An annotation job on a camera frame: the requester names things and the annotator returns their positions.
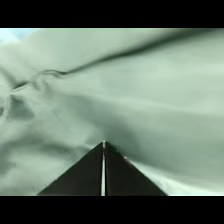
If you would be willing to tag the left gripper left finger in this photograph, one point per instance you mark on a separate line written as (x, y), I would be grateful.
(85, 178)

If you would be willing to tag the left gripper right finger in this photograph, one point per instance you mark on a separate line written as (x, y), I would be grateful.
(125, 178)

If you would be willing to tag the pale green shirt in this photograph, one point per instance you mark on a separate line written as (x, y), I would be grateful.
(133, 100)

